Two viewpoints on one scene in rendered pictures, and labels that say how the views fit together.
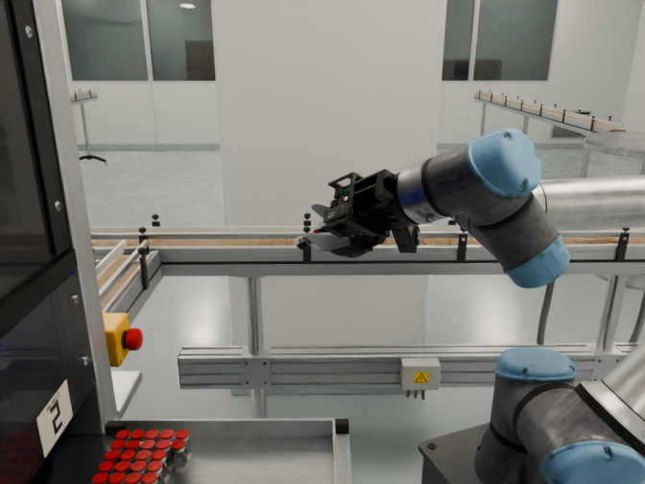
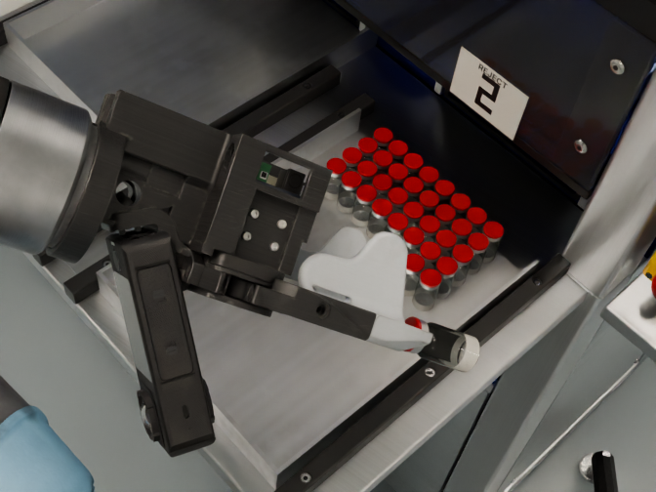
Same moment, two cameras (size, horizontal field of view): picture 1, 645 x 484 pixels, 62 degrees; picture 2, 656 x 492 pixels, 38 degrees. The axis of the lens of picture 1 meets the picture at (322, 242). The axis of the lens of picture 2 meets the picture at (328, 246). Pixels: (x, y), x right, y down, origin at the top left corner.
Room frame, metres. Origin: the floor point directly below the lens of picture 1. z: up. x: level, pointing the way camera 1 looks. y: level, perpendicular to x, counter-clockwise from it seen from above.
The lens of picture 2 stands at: (0.94, -0.24, 1.68)
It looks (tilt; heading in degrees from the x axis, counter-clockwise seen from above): 55 degrees down; 131
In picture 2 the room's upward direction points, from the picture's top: 9 degrees clockwise
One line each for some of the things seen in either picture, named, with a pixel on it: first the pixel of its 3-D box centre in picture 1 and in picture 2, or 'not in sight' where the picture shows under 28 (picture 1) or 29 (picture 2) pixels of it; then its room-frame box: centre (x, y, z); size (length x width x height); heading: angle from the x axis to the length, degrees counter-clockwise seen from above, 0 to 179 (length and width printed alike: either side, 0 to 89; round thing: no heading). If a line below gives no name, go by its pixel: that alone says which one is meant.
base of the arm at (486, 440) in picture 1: (522, 447); not in sight; (0.75, -0.34, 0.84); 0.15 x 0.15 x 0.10
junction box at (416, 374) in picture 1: (419, 374); not in sight; (1.50, -0.31, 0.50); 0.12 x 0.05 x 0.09; 91
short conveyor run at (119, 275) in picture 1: (93, 305); not in sight; (1.13, 0.53, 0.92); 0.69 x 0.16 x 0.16; 1
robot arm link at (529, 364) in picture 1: (534, 392); not in sight; (0.75, -0.34, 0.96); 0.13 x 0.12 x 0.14; 5
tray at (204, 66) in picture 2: not in sight; (196, 34); (0.26, 0.26, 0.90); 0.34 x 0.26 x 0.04; 91
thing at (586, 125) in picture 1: (527, 107); not in sight; (5.87, -2.17, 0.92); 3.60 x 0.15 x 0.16; 1
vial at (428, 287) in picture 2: (182, 446); (427, 290); (0.68, 0.21, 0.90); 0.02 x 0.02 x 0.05
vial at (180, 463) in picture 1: (179, 456); (410, 274); (0.66, 0.21, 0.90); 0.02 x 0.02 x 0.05
